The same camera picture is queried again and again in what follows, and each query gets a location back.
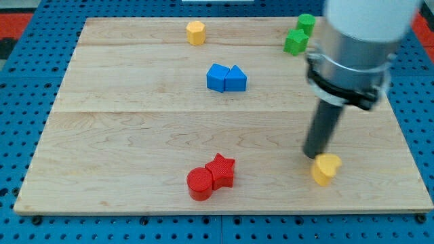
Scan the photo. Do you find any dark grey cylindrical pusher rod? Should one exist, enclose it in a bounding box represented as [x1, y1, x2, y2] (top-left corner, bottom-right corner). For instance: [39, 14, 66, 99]
[302, 100, 343, 159]

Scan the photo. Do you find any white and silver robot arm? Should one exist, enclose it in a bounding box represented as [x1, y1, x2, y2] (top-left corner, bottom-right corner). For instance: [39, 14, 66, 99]
[303, 0, 422, 158]

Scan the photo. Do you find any blue cube block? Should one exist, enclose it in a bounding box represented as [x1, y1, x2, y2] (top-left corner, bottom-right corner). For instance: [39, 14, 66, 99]
[206, 64, 230, 93]

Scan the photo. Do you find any yellow hexagon block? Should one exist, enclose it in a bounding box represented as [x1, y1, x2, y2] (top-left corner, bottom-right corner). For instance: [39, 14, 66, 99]
[186, 21, 206, 45]

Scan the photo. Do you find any yellow heart block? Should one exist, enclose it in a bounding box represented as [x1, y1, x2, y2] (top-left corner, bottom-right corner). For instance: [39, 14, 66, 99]
[311, 153, 342, 186]

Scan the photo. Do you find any green star block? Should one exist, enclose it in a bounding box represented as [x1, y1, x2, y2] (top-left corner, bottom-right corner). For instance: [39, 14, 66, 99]
[283, 29, 309, 56]

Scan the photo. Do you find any green cylinder block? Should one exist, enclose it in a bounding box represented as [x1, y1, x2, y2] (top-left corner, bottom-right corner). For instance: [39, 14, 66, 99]
[296, 14, 316, 37]

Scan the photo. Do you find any blue triangle block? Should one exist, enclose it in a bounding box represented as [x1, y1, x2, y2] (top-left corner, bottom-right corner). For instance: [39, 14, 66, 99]
[224, 65, 248, 92]

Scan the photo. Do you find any red star block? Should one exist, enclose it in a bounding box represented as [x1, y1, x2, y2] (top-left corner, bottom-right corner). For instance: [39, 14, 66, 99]
[205, 153, 235, 190]

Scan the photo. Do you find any light wooden board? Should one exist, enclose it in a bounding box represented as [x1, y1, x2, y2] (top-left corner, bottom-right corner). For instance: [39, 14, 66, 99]
[14, 17, 433, 216]

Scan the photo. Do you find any red cylinder block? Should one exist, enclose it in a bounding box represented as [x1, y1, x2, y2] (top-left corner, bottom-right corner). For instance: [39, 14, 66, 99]
[186, 167, 213, 201]

